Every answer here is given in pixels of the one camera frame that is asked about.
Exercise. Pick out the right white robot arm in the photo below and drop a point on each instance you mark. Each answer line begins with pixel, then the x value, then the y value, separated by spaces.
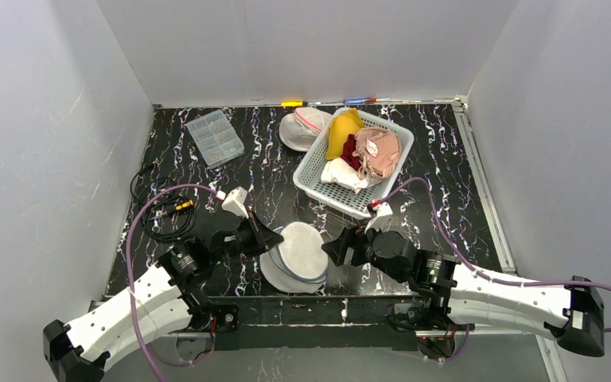
pixel 450 296

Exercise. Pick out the aluminium side rail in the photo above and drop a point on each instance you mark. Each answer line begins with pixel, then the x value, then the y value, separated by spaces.
pixel 548 349

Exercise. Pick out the red bra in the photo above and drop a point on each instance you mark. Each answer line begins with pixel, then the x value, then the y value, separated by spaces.
pixel 349 154

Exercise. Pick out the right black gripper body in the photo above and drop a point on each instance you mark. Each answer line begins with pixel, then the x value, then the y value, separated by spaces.
pixel 353 247

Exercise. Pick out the white mesh bag blue zipper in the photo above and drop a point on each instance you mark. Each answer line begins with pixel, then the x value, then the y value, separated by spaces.
pixel 298 265

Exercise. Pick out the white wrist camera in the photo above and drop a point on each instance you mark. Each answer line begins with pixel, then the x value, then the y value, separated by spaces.
pixel 381 214
pixel 234 202

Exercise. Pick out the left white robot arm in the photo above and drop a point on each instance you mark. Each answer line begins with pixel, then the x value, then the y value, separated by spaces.
pixel 167 298

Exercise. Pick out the clear plastic organizer box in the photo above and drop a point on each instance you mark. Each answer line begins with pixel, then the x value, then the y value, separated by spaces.
pixel 216 139

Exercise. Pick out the yellow bra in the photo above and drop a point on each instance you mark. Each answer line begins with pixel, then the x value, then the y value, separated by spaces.
pixel 345 124

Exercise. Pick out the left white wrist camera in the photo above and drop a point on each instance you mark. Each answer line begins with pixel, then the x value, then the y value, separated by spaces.
pixel 234 202

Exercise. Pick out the black base frame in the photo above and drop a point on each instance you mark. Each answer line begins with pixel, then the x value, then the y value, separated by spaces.
pixel 305 322

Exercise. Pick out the white plastic basket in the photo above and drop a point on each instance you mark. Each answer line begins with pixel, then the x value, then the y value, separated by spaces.
pixel 307 176

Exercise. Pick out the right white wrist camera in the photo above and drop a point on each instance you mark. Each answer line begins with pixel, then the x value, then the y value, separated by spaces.
pixel 381 214

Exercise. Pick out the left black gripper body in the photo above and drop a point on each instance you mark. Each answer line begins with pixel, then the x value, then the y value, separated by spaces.
pixel 252 234

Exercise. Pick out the white mesh bag pink zipper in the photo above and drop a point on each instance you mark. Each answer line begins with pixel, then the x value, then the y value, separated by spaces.
pixel 299 129

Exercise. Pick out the beige pink bra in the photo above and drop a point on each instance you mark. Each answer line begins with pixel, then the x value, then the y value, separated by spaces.
pixel 378 150

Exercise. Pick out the white bra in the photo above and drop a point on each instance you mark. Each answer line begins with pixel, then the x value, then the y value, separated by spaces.
pixel 339 172

